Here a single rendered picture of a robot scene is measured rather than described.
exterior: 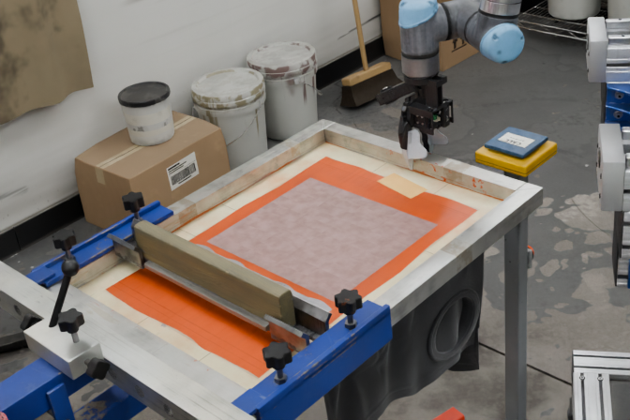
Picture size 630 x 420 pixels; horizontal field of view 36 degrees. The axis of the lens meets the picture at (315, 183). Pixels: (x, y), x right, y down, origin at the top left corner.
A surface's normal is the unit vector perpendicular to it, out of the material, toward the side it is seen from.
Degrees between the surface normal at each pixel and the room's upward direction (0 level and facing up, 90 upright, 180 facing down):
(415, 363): 98
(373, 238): 0
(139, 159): 1
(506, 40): 90
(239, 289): 90
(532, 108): 0
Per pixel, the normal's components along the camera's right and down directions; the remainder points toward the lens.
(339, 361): 0.73, 0.27
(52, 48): 0.98, 0.00
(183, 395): -0.10, -0.87
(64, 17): 0.36, 0.42
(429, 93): -0.68, 0.42
